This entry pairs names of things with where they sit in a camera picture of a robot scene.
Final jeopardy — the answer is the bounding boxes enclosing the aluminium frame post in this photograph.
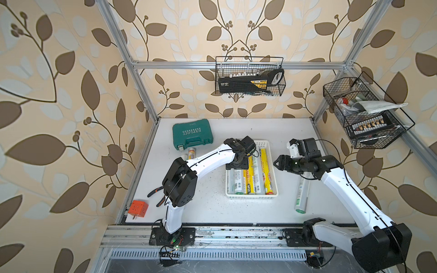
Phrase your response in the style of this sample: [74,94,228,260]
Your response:
[96,1,159,124]
[312,0,393,124]

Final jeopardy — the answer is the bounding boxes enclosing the black wire basket wall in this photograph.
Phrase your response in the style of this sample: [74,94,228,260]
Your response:
[215,55,286,96]
[323,72,415,149]

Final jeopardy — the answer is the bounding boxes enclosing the black wire basket right wall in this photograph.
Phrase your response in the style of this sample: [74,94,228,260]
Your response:
[323,72,415,149]

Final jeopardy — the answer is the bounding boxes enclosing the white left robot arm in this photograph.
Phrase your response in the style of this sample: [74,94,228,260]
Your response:
[162,136,256,235]

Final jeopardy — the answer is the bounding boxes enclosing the black yellow tool in basket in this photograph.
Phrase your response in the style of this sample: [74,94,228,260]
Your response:
[216,68,286,96]

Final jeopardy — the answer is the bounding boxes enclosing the yellow red wrap roll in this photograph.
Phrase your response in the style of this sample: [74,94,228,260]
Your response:
[188,147,196,160]

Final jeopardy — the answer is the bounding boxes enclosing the yellow red wrap box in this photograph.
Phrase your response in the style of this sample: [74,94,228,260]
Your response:
[260,149,274,195]

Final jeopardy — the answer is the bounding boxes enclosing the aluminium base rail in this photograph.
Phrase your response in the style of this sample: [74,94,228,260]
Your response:
[97,224,345,262]

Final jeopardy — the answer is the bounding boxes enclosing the yellow wrap roll group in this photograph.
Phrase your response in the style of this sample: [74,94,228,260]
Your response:
[246,157,256,195]
[242,170,248,195]

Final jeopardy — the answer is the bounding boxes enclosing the orange black pliers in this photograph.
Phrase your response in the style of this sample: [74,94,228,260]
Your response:
[147,186,166,208]

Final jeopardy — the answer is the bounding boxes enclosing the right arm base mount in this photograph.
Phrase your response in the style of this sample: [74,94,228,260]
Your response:
[283,217,332,248]

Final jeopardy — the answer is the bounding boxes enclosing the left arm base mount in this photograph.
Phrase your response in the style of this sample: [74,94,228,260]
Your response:
[149,226,196,247]

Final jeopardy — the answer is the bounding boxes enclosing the white green label wrap roll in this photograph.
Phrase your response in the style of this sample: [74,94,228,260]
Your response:
[233,169,245,195]

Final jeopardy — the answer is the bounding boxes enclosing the white folded paper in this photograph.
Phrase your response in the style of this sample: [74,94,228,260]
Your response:
[352,101,408,114]

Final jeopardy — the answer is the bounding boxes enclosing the black wire basket back wall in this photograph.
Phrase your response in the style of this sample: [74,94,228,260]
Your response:
[215,55,286,96]

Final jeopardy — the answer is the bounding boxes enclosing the red cube plug adapter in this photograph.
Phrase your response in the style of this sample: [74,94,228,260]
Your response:
[128,200,149,220]

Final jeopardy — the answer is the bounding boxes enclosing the socket bit set tray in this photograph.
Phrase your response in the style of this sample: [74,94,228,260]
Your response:
[351,115,394,135]

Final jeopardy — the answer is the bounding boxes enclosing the green plastic tool case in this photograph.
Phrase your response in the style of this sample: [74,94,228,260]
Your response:
[173,119,213,151]

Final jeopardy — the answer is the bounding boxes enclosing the horizontal aluminium frame bar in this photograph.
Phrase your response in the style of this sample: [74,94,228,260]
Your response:
[132,61,347,70]

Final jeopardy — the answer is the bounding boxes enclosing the right aluminium frame post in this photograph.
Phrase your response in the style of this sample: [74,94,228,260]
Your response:
[312,0,393,124]

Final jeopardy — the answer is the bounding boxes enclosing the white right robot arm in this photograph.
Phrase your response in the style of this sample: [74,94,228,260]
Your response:
[273,138,412,273]

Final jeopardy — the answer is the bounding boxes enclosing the white perforated plastic basket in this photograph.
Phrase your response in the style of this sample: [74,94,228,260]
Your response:
[225,140,279,200]

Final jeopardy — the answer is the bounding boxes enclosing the white green roll group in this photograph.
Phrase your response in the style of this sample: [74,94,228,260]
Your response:
[253,149,265,195]

